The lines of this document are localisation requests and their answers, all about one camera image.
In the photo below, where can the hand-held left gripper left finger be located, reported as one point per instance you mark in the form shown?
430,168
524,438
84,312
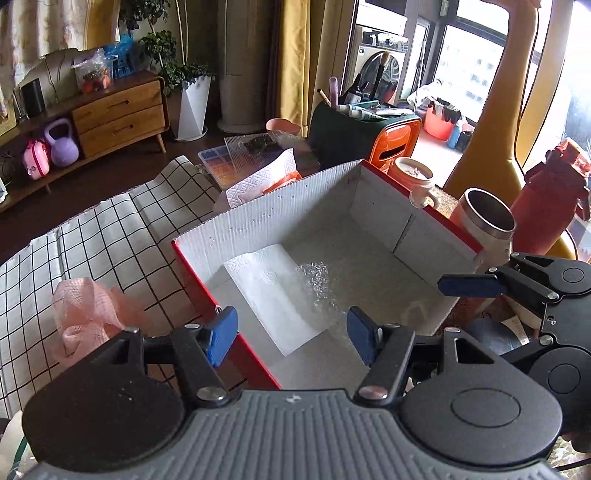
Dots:
221,334

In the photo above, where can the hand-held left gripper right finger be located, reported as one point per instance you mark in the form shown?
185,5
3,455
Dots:
362,337

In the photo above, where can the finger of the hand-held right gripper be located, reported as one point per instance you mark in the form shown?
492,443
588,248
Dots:
526,353
471,285

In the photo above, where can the red cardboard box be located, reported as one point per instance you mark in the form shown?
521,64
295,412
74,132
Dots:
277,207

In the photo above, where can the stainless steel tumbler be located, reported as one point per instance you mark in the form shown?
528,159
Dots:
480,230

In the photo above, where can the white paper towel sheet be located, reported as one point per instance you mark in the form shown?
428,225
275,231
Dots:
272,295

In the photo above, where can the clear bubble wrap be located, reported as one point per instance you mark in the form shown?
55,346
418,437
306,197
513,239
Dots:
318,277

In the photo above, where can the red water bottle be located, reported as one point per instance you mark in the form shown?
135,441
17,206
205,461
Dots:
540,207

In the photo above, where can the pink mesh cloth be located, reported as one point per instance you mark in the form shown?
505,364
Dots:
92,314

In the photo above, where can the white checkered tablecloth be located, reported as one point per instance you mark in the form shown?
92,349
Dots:
115,240

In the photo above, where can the crumpled white paper towel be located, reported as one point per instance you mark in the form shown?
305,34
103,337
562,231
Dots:
258,180

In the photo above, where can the orange plastic stool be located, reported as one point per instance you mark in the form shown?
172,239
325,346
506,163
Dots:
392,145

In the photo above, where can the red plastic basin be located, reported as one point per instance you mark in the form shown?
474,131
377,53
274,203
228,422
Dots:
438,124

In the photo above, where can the orange plastic item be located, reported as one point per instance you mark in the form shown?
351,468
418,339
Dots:
281,182

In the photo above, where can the clear plastic compartment box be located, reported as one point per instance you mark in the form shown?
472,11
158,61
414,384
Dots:
217,166

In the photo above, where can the yellow giraffe toy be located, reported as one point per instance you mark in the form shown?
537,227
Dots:
498,92

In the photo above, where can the dark green storage organizer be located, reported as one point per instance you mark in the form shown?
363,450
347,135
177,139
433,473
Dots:
341,136

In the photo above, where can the pink bowl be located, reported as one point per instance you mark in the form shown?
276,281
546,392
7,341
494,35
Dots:
279,127

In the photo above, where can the dark glass bottle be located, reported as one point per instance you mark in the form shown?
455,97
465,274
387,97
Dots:
354,92

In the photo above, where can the white plant pot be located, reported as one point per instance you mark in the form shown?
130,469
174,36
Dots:
194,110

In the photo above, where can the purple tube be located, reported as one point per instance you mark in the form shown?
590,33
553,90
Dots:
333,90

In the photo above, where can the wooden drawer cabinet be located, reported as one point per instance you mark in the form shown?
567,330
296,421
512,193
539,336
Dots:
115,115

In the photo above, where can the purple kettlebell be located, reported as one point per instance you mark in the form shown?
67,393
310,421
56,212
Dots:
62,147

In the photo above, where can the pink kettlebell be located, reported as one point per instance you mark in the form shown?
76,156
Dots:
36,159

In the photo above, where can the white washing machine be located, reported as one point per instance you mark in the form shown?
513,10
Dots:
378,46

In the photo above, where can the white tower air conditioner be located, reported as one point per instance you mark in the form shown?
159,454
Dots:
247,69

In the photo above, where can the yellow curtain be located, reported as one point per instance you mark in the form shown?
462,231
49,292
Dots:
309,60

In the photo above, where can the clear bag with orange items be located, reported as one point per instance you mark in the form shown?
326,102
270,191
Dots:
92,74

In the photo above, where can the green leafy plant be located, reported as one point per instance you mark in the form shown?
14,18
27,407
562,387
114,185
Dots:
161,46

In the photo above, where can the black cylinder speaker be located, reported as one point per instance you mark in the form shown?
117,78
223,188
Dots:
33,97

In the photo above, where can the pale patterned curtain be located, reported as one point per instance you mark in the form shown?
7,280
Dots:
41,27

